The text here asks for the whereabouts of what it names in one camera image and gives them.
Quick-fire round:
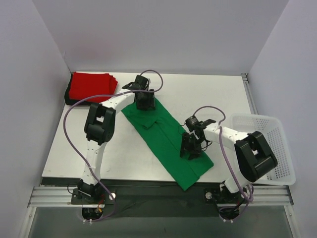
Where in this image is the folded red t shirt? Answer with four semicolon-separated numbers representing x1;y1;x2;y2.
74;72;118;99

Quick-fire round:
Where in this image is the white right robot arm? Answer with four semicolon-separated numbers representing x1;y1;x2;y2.
180;117;278;202

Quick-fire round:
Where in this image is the folded black t shirt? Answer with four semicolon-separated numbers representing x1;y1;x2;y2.
64;74;83;106

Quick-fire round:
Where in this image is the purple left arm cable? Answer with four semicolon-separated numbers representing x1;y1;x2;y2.
63;69;164;221

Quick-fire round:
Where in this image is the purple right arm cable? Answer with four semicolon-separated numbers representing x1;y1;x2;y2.
192;106;255;220

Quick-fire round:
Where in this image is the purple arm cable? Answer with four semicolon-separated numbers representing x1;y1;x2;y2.
63;69;164;221
192;106;255;220

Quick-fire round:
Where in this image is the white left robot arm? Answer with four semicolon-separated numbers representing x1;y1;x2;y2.
77;75;155;204

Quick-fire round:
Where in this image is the green t shirt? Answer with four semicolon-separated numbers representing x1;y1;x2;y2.
121;99;214;191

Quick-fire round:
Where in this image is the white plastic basket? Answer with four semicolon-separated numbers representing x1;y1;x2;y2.
230;114;296;185

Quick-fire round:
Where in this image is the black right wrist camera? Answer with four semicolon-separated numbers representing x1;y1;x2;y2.
185;115;200;130

